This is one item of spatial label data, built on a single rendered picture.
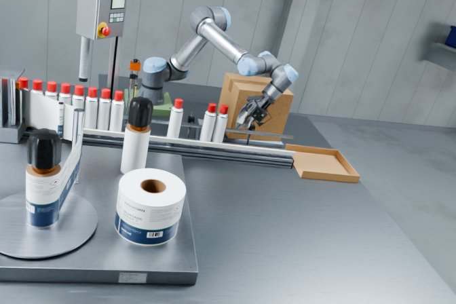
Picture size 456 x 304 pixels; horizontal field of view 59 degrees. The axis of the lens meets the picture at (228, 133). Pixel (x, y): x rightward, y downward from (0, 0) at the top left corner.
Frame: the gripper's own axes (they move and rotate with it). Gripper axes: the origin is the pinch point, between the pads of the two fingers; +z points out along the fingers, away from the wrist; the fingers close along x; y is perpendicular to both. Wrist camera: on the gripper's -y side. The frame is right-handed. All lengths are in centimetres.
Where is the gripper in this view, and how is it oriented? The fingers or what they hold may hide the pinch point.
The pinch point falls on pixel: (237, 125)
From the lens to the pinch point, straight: 184.1
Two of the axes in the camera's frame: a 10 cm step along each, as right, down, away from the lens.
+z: -6.6, 7.1, 2.3
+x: 7.3, 5.4, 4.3
